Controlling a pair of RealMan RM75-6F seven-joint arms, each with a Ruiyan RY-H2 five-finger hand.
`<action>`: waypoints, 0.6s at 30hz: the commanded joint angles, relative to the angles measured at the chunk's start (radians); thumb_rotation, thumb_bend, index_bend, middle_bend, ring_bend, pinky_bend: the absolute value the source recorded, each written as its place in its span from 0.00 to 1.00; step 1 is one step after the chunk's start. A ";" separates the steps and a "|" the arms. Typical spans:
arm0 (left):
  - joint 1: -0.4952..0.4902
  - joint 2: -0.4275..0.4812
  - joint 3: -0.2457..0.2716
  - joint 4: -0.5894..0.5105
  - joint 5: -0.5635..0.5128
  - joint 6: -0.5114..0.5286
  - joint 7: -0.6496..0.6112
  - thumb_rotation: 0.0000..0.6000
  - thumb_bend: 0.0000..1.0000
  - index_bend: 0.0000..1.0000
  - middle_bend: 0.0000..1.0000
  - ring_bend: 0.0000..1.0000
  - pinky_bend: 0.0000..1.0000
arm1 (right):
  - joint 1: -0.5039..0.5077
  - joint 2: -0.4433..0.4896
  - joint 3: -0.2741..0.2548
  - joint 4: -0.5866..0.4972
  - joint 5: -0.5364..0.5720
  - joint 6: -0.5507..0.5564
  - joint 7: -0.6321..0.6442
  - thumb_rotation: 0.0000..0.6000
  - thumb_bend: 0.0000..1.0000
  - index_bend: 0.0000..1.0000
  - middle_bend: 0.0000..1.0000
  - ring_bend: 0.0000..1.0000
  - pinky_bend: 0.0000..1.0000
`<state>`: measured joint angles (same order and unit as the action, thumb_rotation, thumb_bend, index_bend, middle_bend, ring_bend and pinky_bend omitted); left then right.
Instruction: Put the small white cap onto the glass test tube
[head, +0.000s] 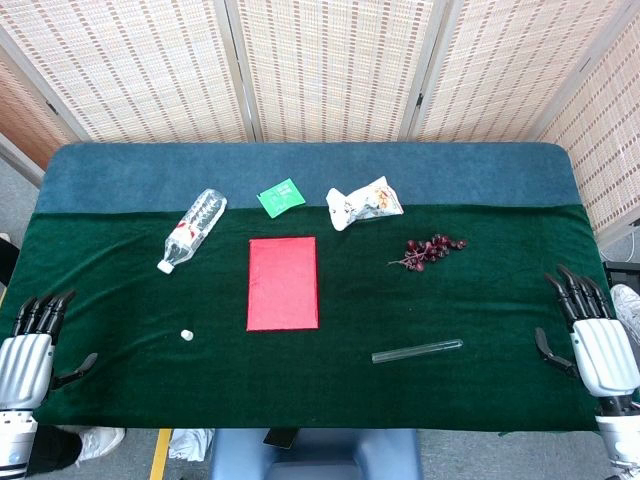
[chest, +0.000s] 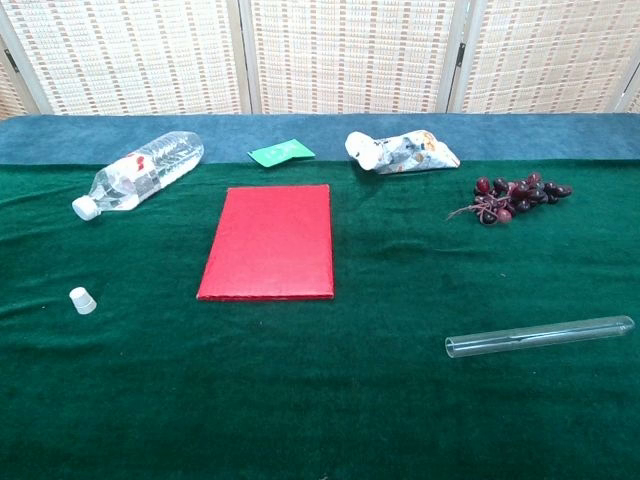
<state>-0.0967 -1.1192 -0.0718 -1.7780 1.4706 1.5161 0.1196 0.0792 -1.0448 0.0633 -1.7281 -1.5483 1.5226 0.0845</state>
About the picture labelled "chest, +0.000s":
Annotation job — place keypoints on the green paper packet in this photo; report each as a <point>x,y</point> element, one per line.
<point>280,151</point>

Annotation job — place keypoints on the clear glass test tube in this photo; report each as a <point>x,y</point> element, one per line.
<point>540,337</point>

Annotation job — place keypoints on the woven bamboo folding screen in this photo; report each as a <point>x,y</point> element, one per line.
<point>350,55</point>

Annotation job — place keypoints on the clear plastic water bottle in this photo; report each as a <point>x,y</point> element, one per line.
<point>145,170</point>

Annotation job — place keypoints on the dark red grape bunch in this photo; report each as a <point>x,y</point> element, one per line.
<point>525,195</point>

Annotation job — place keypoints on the red flat book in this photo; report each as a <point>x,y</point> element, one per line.
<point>270,245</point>

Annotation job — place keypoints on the small white stopper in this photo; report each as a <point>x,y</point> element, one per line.
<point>83,301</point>

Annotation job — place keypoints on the blue table cloth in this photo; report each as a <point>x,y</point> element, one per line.
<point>525,137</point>

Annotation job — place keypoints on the dark green velvet cloth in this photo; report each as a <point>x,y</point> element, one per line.
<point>320,390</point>

